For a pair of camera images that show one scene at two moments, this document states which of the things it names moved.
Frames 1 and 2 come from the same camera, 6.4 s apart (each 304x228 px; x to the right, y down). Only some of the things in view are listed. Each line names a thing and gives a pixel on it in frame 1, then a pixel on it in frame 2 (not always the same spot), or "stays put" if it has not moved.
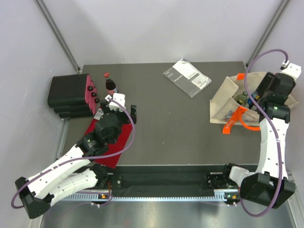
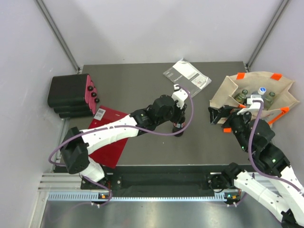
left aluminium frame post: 47,15 stays put
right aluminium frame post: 284,4 stays put
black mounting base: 159,180 stays put
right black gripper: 264,83 to 215,114
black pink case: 72,96 stays put
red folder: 110,156 stays put
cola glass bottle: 110,86 to 177,127
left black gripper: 106,109 to 179,112
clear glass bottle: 242,99 stays put
